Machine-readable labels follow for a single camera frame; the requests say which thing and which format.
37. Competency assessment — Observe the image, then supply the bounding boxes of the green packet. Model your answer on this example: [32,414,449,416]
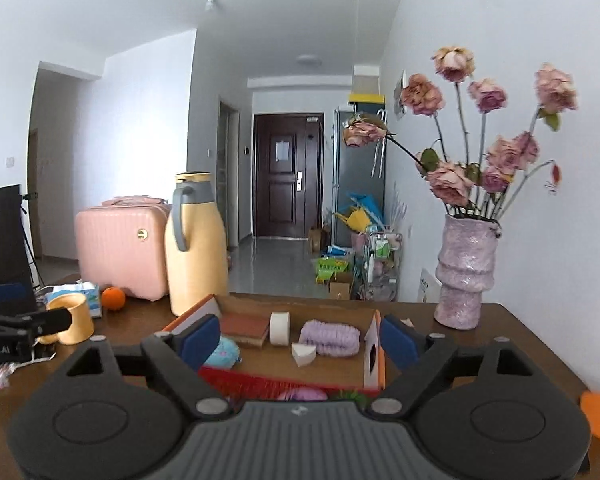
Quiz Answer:
[314,257,353,283]

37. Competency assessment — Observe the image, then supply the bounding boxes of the black paper bag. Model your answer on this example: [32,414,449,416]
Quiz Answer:
[0,184,38,311]

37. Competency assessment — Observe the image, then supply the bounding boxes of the interior door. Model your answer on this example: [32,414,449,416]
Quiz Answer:
[217,101,241,248]

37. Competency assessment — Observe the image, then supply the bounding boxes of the brown layered sponge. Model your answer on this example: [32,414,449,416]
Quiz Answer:
[220,314,272,348]

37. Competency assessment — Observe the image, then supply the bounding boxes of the yellow white box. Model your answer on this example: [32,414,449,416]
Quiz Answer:
[350,65,386,106]

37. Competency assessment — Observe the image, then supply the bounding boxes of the white leaflet board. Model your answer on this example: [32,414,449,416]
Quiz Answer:
[419,267,441,303]

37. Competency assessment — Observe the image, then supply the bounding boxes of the yellow thermos jug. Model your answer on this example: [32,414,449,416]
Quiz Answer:
[164,172,229,317]

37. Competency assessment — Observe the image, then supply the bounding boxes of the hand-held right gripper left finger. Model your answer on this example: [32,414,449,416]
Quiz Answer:
[64,313,232,422]

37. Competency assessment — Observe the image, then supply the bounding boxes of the grey refrigerator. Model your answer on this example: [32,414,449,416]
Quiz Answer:
[333,107,387,246]

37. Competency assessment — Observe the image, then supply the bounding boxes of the white tape roll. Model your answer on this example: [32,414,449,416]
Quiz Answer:
[269,311,291,347]

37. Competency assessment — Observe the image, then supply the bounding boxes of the white hanging hooks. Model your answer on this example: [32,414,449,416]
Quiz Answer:
[372,107,389,179]

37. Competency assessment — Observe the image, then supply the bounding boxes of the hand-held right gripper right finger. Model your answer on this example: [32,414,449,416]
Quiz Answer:
[370,315,536,420]

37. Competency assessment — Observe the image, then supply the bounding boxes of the small white wedge sponge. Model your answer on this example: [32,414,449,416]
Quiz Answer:
[291,342,317,367]

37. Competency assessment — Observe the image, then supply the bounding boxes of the purple ceramic vase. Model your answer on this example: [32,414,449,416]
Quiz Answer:
[434,214,503,331]

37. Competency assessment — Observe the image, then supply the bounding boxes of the dark brown entrance door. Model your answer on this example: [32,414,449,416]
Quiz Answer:
[253,112,326,239]

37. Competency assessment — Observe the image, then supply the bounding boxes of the blue plush toy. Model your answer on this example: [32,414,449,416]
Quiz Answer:
[202,336,243,368]

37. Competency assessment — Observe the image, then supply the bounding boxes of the wall poster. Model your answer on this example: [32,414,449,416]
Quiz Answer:
[394,70,409,121]

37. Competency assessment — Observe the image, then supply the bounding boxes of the red cardboard box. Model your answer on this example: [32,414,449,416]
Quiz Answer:
[161,292,387,403]

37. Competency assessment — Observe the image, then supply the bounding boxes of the pink suitcase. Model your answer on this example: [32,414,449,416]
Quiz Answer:
[75,196,173,302]

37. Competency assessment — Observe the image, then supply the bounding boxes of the yellow blue toy pile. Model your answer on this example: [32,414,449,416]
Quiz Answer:
[332,191,386,233]

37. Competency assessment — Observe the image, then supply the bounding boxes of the blue tissue pack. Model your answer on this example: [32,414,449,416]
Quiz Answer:
[45,282,102,318]

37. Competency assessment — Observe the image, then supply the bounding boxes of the orange fruit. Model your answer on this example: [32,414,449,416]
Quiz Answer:
[101,286,126,311]

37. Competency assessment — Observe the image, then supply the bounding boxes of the purple fluffy headband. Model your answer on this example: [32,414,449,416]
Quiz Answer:
[299,320,361,358]

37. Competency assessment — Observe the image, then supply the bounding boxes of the yellow mug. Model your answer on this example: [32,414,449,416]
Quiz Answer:
[37,291,95,346]

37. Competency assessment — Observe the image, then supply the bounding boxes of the green striped ball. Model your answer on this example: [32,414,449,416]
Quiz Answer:
[330,389,371,406]

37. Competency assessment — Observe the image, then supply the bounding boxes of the purple satin scrunchie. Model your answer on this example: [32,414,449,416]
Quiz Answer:
[277,386,328,402]

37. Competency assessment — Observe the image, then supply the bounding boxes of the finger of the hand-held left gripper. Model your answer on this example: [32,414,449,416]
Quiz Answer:
[0,307,74,339]
[0,283,29,307]

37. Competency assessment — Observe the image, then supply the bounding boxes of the bunch of dried pink roses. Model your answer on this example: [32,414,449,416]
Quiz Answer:
[342,46,579,221]

